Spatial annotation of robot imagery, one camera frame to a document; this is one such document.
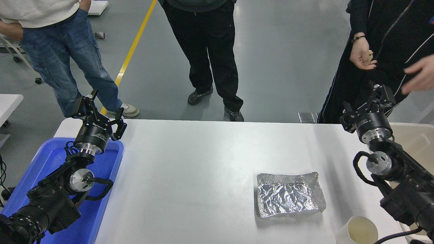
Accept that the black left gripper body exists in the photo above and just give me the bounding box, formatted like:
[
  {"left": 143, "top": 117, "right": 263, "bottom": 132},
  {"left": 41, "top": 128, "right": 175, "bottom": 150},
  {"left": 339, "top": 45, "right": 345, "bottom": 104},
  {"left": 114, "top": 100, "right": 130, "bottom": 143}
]
[{"left": 75, "top": 121, "right": 111, "bottom": 150}]

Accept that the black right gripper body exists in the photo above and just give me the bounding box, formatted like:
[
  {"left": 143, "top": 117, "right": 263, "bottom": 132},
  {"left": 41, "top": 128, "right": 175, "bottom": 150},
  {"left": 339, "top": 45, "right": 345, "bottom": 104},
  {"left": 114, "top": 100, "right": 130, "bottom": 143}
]
[{"left": 353, "top": 111, "right": 392, "bottom": 136}]

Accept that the white paper cup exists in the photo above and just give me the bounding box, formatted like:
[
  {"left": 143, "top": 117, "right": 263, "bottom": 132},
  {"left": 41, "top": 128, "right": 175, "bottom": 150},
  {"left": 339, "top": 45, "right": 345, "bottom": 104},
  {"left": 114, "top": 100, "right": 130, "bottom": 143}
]
[{"left": 336, "top": 216, "right": 379, "bottom": 244}]

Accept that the person's right hand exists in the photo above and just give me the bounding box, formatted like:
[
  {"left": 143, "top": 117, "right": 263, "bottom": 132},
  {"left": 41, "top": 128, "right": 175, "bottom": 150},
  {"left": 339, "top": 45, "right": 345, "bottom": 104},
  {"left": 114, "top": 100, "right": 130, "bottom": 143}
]
[{"left": 349, "top": 37, "right": 378, "bottom": 70}]

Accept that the metal floor socket plate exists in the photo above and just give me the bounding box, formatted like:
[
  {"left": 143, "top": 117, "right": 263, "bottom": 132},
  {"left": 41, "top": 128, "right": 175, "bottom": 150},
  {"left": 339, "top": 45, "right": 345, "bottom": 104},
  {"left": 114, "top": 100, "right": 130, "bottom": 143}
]
[{"left": 298, "top": 112, "right": 316, "bottom": 124}]

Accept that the large pale plastic bin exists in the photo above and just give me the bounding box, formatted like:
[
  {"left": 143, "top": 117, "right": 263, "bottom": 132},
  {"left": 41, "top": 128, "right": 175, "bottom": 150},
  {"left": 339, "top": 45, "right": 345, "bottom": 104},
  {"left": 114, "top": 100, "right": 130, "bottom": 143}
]
[{"left": 383, "top": 122, "right": 434, "bottom": 238}]

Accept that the blue plastic tray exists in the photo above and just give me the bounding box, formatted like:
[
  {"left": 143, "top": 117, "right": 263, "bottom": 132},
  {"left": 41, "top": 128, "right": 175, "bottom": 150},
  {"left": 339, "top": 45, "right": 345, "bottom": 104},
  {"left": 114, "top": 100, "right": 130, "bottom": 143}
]
[{"left": 0, "top": 137, "right": 124, "bottom": 244}]

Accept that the person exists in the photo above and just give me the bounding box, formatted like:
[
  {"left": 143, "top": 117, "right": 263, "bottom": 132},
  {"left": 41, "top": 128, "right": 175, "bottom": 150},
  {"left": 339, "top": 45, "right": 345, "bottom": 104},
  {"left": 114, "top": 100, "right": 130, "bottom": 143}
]
[
  {"left": 317, "top": 0, "right": 434, "bottom": 124},
  {"left": 0, "top": 0, "right": 140, "bottom": 118},
  {"left": 158, "top": 0, "right": 244, "bottom": 122}
]

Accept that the white side table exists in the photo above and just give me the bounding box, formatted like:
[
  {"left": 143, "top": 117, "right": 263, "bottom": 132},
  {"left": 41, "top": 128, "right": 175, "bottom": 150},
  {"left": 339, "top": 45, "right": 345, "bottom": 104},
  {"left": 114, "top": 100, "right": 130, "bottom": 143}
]
[{"left": 0, "top": 94, "right": 24, "bottom": 148}]

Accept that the crumpled silver foil tray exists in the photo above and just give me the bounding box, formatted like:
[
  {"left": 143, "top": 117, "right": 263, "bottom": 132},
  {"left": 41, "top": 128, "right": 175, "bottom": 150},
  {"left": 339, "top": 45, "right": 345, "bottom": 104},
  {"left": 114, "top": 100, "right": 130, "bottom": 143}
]
[{"left": 256, "top": 171, "right": 327, "bottom": 219}]

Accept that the flat white board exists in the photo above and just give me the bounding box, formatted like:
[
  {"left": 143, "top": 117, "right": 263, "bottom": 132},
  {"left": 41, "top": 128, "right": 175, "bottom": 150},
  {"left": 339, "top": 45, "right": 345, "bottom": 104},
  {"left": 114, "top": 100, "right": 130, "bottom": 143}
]
[{"left": 87, "top": 0, "right": 109, "bottom": 16}]

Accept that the metal cart frame with casters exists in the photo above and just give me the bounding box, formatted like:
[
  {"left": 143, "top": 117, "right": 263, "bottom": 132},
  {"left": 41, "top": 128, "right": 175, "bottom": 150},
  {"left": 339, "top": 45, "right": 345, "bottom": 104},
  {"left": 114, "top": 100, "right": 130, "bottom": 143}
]
[{"left": 0, "top": 34, "right": 43, "bottom": 85}]

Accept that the black cable bundle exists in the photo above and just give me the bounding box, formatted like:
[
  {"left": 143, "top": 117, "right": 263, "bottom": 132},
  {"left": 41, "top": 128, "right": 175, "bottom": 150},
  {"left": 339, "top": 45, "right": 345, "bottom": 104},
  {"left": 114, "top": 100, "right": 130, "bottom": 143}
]
[{"left": 0, "top": 154, "right": 16, "bottom": 208}]

